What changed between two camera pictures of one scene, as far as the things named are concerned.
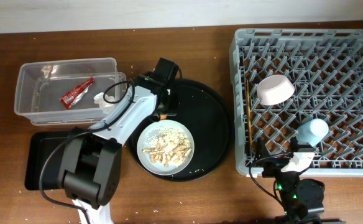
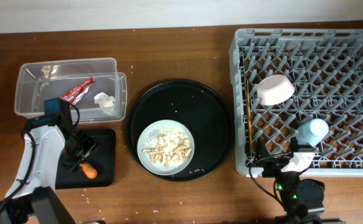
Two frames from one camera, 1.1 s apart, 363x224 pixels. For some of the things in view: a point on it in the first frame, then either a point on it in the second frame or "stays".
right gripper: x=275 y=165 stays
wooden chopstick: x=248 y=112 stays
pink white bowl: x=275 y=89 stays
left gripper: x=173 y=106 to x=90 y=146
